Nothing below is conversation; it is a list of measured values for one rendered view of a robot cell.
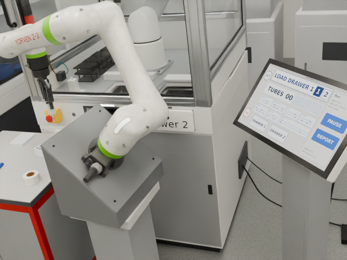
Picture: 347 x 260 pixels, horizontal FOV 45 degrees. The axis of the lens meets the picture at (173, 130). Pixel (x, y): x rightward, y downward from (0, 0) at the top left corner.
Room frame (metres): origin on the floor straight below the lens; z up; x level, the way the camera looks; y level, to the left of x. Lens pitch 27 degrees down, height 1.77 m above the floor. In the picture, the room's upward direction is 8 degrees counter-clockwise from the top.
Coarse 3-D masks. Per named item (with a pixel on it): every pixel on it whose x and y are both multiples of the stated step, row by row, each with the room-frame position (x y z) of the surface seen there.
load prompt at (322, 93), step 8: (280, 72) 1.55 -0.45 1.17; (272, 80) 1.55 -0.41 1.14; (280, 80) 1.52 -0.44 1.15; (288, 80) 1.49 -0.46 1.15; (296, 80) 1.46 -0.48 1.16; (304, 80) 1.43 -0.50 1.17; (296, 88) 1.43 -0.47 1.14; (304, 88) 1.41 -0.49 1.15; (312, 88) 1.38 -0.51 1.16; (320, 88) 1.35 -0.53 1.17; (328, 88) 1.33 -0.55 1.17; (312, 96) 1.35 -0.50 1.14; (320, 96) 1.33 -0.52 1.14; (328, 96) 1.30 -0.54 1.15
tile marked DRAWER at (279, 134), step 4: (272, 124) 1.41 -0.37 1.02; (272, 128) 1.39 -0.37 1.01; (276, 128) 1.38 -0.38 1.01; (280, 128) 1.36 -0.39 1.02; (268, 132) 1.40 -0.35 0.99; (272, 132) 1.38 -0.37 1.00; (276, 132) 1.37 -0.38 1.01; (280, 132) 1.35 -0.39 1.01; (284, 132) 1.34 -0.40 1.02; (288, 132) 1.33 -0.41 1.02; (272, 136) 1.37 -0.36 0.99; (276, 136) 1.35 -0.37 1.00; (280, 136) 1.34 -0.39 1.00; (284, 136) 1.33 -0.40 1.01; (280, 140) 1.33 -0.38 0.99; (284, 140) 1.32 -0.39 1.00
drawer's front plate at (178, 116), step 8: (176, 112) 1.84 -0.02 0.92; (184, 112) 1.82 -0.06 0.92; (192, 112) 1.82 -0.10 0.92; (168, 120) 1.86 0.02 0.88; (176, 120) 1.84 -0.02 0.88; (184, 120) 1.83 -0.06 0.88; (192, 120) 1.81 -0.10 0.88; (160, 128) 1.88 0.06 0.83; (168, 128) 1.86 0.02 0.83; (176, 128) 1.84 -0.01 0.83; (184, 128) 1.83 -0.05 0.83; (192, 128) 1.81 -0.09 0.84
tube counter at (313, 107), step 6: (288, 96) 1.44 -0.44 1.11; (294, 96) 1.42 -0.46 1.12; (300, 96) 1.40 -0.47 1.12; (288, 102) 1.42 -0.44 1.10; (294, 102) 1.40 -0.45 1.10; (300, 102) 1.38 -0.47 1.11; (306, 102) 1.36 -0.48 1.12; (312, 102) 1.34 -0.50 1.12; (306, 108) 1.34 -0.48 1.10; (312, 108) 1.32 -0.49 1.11; (318, 108) 1.30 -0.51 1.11; (318, 114) 1.29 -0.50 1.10
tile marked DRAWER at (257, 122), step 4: (256, 116) 1.49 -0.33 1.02; (252, 120) 1.50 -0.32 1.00; (256, 120) 1.48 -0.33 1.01; (260, 120) 1.46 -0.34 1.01; (264, 120) 1.45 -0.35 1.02; (252, 124) 1.48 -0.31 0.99; (256, 124) 1.47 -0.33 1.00; (260, 124) 1.45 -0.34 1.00; (264, 124) 1.43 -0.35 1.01; (268, 124) 1.42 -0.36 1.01; (256, 128) 1.45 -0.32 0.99; (260, 128) 1.44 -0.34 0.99; (264, 128) 1.42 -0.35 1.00
